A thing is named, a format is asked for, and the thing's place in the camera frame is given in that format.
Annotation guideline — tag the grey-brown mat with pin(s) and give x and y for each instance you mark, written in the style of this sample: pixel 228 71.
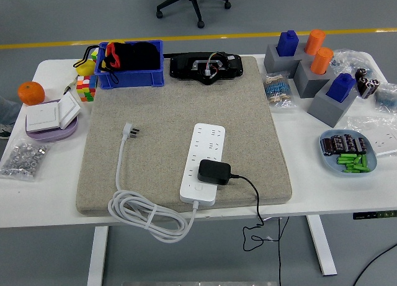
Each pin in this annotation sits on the grey-brown mat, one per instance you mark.
pixel 155 106

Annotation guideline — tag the white table leg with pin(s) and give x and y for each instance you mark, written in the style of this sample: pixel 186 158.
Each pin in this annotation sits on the white table leg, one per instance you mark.
pixel 97 255
pixel 322 245

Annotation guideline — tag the white power strip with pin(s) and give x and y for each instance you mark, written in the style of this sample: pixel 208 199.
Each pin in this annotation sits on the white power strip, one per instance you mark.
pixel 207 137

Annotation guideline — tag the wide grey holder block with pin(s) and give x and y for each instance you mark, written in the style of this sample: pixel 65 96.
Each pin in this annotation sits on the wide grey holder block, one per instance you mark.
pixel 276 65

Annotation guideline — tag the bag of metal nuts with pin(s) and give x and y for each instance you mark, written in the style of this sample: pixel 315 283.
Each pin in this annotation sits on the bag of metal nuts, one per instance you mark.
pixel 23 159

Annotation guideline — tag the black electronic device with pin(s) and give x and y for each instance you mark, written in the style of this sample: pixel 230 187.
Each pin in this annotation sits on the black electronic device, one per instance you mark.
pixel 183 65

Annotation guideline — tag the blue plastic bin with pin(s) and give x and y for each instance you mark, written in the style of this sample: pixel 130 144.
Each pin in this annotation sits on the blue plastic bin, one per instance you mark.
pixel 130 78

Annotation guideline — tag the orange cylinder peg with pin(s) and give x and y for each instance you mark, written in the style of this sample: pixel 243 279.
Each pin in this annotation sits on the orange cylinder peg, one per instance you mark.
pixel 314 42
pixel 322 61

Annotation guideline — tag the small colourful puzzle cube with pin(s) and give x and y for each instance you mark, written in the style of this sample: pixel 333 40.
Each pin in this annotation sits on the small colourful puzzle cube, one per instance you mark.
pixel 95 55

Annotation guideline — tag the black table control panel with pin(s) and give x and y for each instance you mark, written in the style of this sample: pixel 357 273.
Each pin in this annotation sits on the black table control panel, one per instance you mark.
pixel 372 215

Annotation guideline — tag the clear bag of blue parts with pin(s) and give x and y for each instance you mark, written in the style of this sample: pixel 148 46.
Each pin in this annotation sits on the clear bag of blue parts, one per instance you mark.
pixel 387 98
pixel 350 59

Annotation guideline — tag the orange fruit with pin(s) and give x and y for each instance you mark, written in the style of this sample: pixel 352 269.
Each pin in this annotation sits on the orange fruit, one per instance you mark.
pixel 31 93

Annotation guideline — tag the dark brown capacitor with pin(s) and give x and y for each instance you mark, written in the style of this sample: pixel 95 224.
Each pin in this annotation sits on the dark brown capacitor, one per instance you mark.
pixel 350 142
pixel 327 146
pixel 362 143
pixel 338 143

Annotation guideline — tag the pile of green pegs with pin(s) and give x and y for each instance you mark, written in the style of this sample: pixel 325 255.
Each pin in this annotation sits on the pile of green pegs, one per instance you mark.
pixel 350 160

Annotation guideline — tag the light blue plate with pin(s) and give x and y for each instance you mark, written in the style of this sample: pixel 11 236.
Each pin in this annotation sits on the light blue plate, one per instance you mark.
pixel 330 163

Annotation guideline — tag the bag of resistors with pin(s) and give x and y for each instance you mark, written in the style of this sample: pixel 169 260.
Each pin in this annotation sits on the bag of resistors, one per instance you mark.
pixel 277 90

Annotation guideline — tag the white wall switch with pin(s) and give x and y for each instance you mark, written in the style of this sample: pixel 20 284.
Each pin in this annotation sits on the white wall switch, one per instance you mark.
pixel 41 118
pixel 69 108

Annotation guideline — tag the purple plate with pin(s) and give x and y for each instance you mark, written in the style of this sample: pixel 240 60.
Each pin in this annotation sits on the purple plate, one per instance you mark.
pixel 52 135

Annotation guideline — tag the black power adapter plug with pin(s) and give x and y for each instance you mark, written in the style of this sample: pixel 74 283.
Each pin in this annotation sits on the black power adapter plug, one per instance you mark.
pixel 214 172

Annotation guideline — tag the blue square peg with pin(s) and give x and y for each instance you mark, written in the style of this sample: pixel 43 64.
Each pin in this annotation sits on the blue square peg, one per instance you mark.
pixel 288 44
pixel 340 89

